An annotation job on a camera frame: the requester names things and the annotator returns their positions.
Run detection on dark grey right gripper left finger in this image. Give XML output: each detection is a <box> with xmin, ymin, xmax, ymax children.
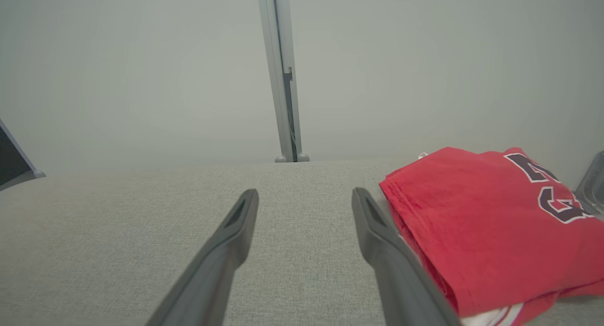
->
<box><xmin>146</xmin><ymin>189</ymin><xmax>260</xmax><ymax>326</ymax></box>

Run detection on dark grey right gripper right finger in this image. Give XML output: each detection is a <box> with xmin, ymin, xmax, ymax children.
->
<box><xmin>352</xmin><ymin>187</ymin><xmax>461</xmax><ymax>326</ymax></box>

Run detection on red and white T-shirt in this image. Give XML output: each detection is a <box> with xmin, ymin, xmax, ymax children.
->
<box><xmin>460</xmin><ymin>291</ymin><xmax>604</xmax><ymax>326</ymax></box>

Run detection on red shorts with number print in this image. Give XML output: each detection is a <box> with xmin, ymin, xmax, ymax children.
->
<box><xmin>379</xmin><ymin>147</ymin><xmax>604</xmax><ymax>317</ymax></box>

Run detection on clear plastic bin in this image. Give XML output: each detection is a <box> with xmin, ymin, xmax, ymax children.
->
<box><xmin>573</xmin><ymin>150</ymin><xmax>604</xmax><ymax>219</ymax></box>

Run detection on grey metal post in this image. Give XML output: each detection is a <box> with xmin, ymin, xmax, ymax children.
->
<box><xmin>256</xmin><ymin>0</ymin><xmax>295</xmax><ymax>163</ymax></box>
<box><xmin>273</xmin><ymin>0</ymin><xmax>310</xmax><ymax>162</ymax></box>

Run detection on dark panel with grey frame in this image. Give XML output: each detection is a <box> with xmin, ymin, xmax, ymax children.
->
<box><xmin>0</xmin><ymin>118</ymin><xmax>46</xmax><ymax>192</ymax></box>

